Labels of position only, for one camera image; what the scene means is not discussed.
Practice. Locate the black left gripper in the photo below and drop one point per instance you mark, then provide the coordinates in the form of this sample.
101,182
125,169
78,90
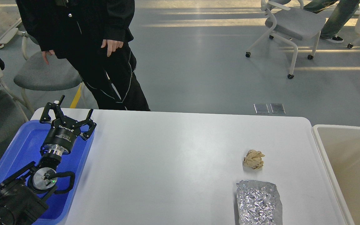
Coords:
62,136

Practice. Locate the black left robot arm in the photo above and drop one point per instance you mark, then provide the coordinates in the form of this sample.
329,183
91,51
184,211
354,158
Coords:
41,168

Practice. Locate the blue plastic tray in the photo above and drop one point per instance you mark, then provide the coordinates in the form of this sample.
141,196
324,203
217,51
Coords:
25,148

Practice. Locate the grey chair near person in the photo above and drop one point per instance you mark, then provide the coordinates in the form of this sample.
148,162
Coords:
36,75

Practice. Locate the person in black clothes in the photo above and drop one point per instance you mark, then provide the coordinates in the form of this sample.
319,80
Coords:
93,36

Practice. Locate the crumpled brown paper ball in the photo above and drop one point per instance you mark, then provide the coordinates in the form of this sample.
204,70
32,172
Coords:
253,159

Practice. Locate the left metal floor plate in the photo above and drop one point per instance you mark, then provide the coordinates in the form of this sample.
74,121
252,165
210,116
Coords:
261,108

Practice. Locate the metal floor plate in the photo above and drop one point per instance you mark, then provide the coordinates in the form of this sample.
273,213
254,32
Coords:
277,108
261,108

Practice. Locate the crumpled aluminium foil packet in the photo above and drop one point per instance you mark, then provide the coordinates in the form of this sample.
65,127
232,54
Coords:
258,203

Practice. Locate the right metal floor plate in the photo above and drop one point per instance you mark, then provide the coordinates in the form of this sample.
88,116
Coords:
277,108

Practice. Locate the grey white wheeled chair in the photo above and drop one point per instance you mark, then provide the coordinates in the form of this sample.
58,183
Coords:
286,23

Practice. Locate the beige plastic bin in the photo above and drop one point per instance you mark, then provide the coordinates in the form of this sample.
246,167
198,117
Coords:
339,148

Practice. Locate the person in grey trousers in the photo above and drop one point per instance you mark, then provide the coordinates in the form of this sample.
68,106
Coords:
342,13

